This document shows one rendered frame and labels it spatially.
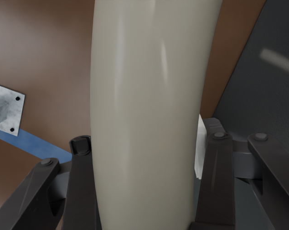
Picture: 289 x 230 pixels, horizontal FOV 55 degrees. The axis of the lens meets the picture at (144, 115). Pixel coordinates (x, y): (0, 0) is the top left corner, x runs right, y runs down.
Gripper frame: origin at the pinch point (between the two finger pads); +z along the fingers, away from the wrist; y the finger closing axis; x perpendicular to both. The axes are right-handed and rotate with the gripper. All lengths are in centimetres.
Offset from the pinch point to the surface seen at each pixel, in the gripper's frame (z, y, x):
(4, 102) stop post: 90, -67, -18
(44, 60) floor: 91, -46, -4
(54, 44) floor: 90, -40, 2
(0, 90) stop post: 91, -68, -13
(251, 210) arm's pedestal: 62, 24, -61
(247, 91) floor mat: 83, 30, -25
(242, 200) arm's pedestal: 67, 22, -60
